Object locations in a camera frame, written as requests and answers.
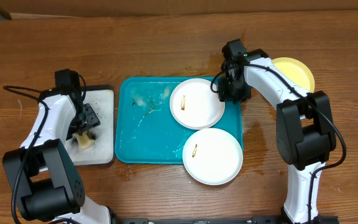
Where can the white plate upper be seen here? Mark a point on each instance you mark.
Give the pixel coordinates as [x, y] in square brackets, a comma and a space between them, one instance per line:
[194, 105]

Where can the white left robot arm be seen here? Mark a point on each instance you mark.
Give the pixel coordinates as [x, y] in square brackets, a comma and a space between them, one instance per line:
[45, 183]

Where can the white plate lower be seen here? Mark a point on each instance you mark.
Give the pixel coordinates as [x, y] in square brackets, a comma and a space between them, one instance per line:
[212, 156]

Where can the black soapy water tray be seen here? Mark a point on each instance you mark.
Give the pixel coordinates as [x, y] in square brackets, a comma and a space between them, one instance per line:
[101, 98]

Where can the white plate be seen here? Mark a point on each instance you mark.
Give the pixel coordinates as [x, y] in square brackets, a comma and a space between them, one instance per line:
[212, 156]
[194, 105]

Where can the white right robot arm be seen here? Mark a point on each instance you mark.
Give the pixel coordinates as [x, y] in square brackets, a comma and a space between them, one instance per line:
[304, 133]

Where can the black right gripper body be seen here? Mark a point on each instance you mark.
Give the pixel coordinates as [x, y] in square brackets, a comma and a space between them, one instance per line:
[235, 90]

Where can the yellow round plate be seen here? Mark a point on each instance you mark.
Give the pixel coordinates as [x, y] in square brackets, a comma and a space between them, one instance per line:
[296, 71]

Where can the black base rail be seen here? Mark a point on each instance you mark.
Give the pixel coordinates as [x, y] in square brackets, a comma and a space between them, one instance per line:
[276, 219]

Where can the teal plastic tray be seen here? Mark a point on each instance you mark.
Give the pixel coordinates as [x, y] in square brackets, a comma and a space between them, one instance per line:
[146, 131]

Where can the yellow sponge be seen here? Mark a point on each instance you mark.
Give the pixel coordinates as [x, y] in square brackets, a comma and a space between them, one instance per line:
[84, 141]

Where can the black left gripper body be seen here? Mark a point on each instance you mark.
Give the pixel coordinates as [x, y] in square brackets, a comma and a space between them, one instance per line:
[87, 119]

